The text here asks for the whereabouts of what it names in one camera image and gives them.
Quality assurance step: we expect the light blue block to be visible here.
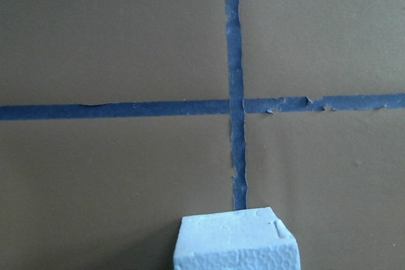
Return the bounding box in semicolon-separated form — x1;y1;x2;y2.
173;207;301;269

